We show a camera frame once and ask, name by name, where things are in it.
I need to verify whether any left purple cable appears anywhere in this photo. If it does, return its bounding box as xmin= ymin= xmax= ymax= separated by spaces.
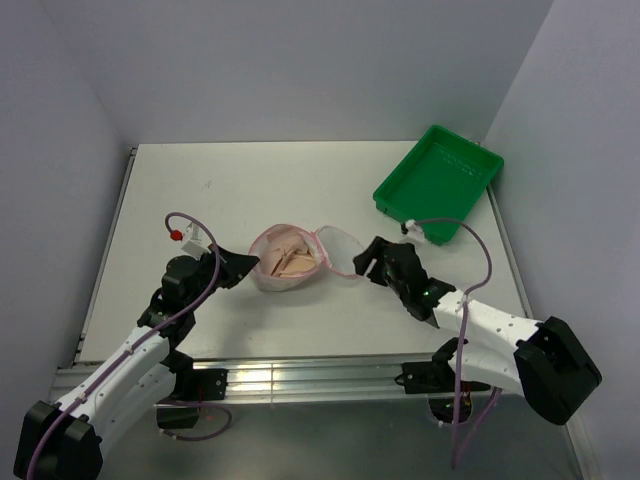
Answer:
xmin=24 ymin=212 xmax=221 ymax=480

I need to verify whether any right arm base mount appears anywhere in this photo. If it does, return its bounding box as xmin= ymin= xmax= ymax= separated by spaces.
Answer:
xmin=394 ymin=361 xmax=491 ymax=425

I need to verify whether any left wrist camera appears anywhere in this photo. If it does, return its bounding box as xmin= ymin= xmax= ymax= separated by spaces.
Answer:
xmin=170 ymin=223 xmax=211 ymax=259

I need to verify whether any pink bra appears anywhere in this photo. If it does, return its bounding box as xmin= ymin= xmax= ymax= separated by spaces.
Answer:
xmin=260 ymin=228 xmax=317 ymax=278

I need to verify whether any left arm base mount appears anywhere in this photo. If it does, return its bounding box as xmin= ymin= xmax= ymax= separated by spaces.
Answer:
xmin=156 ymin=368 xmax=228 ymax=431

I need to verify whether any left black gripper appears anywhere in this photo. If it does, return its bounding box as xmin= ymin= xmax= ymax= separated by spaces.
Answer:
xmin=185 ymin=242 xmax=258 ymax=311

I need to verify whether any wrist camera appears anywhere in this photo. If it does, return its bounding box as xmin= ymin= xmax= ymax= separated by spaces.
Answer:
xmin=170 ymin=223 xmax=211 ymax=259
xmin=401 ymin=219 xmax=426 ymax=244

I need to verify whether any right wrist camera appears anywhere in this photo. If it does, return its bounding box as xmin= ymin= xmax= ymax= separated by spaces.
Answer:
xmin=401 ymin=219 xmax=426 ymax=244

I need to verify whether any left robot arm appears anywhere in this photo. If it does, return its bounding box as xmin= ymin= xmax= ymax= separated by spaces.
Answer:
xmin=13 ymin=247 xmax=259 ymax=479

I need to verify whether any green plastic tray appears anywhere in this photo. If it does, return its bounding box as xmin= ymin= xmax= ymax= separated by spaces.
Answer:
xmin=373 ymin=125 xmax=504 ymax=223

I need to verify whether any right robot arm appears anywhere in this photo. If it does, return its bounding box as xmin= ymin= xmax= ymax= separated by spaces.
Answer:
xmin=353 ymin=237 xmax=602 ymax=425

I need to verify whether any aluminium mounting rail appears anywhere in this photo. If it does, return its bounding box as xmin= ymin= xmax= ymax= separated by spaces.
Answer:
xmin=48 ymin=352 xmax=531 ymax=410

